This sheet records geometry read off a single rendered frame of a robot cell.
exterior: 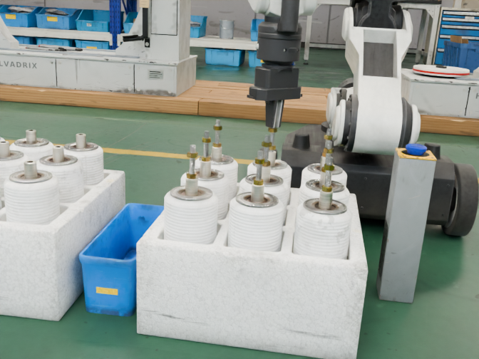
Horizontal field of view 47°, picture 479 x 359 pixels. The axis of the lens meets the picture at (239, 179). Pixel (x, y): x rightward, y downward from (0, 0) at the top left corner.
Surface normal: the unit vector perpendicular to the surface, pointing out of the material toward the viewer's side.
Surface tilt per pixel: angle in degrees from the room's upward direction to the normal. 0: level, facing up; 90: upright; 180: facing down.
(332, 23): 90
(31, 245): 90
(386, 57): 52
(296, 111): 90
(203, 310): 90
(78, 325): 0
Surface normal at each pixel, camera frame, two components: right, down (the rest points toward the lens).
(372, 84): -0.06, -0.37
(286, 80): 0.58, 0.27
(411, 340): 0.05, -0.95
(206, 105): -0.11, 0.29
